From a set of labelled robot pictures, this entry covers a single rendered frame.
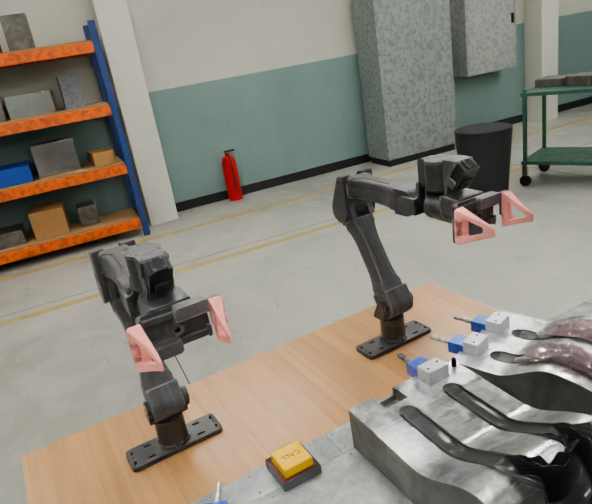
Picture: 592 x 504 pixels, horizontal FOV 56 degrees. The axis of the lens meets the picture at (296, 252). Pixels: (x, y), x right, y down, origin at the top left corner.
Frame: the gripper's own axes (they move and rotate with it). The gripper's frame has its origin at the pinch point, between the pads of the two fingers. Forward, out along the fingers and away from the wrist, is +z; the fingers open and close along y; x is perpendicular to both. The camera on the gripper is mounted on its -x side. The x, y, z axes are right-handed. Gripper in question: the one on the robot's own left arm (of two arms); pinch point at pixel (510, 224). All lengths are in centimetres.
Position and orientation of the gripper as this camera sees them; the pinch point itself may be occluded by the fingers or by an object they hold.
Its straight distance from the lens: 106.3
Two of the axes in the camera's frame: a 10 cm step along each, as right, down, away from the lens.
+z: 4.9, 2.5, -8.3
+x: 1.5, 9.2, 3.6
